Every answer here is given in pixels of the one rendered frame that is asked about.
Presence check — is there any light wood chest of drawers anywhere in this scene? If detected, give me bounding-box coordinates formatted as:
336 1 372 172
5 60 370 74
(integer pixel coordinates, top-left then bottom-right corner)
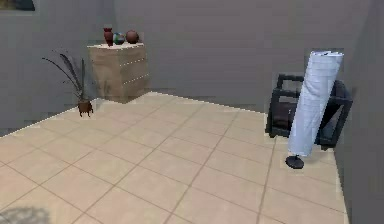
87 42 150 105

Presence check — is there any round brown vase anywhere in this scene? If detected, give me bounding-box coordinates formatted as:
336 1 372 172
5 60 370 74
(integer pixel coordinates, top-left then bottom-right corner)
125 29 140 45

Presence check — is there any framed wall picture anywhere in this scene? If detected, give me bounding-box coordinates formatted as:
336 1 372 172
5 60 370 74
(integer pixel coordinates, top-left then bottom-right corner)
0 0 36 12

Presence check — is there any black side table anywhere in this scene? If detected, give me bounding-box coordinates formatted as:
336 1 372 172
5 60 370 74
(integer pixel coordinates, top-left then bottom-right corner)
265 73 354 151

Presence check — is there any house plant in brown pot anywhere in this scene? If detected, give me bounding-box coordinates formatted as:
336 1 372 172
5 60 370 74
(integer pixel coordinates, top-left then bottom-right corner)
41 50 95 118

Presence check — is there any dark red vase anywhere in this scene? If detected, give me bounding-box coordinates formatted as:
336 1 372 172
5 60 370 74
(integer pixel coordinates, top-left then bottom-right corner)
102 27 115 47

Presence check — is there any white cylinder floor lamp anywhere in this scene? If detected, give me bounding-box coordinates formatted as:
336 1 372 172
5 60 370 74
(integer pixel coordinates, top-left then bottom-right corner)
284 50 344 170

